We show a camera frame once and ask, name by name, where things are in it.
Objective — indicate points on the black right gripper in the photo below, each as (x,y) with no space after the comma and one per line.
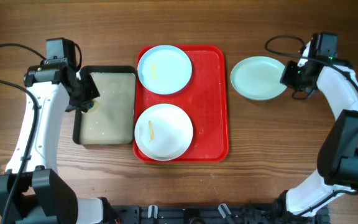
(289,78)

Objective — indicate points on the black water basin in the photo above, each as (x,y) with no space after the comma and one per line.
(113,122)

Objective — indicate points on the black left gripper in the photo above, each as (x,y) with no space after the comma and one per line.
(86,94)

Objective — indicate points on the mint green plate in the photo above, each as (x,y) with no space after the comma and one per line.
(258,78)

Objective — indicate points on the white plate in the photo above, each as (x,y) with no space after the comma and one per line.
(163,132)

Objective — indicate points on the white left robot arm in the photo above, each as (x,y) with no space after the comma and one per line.
(31,190)

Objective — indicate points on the red plastic tray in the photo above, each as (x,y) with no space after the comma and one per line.
(203,99)

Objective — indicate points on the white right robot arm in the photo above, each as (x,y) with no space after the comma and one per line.
(319,68)

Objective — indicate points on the yellow green sponge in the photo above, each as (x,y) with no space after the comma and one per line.
(91,107)

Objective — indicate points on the light blue plate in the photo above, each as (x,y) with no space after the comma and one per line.
(164,69)

